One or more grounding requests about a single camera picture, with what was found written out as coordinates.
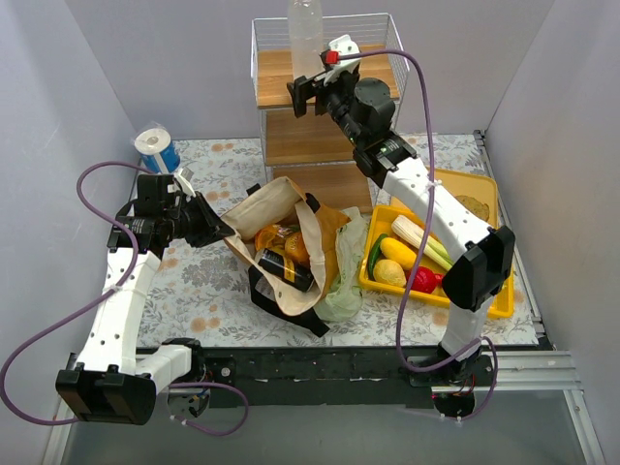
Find brown bread slice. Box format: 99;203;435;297
455;195;490;222

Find black and gold drink can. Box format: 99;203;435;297
255;248;314;293

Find white toy leek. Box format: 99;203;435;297
391;215;453;270

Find blue wrapped toilet paper roll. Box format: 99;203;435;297
132;121;180;173

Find red toy pepper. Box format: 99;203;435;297
412;266;444;294

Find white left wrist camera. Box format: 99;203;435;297
173;168;197;198

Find brown tote bag black straps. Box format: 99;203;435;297
220;176;353;338

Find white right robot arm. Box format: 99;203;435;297
287;72;515;382

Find yellow plastic bin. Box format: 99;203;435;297
358;209;514;319

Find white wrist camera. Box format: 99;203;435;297
320;34;360;84
173;168;197;198

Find floral patterned table mat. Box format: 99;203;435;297
139;133;538;347

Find wire and wood shelf rack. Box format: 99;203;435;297
247;13;409;217

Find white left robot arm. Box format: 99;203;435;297
55;169;234;425

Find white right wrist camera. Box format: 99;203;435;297
320;34;360;84

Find light green plastic bag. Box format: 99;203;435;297
314;206;369;323

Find yellow flat tray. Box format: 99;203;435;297
372;169;499;233

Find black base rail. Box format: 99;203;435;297
193;344;490;422

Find orange snack packet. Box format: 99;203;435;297
254;224;310;266

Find clear plastic water bottle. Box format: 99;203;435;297
288;0;324;79

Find dark green toy chili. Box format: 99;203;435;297
367;233;388;281

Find yellow toy lemon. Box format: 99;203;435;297
372;259;407;288

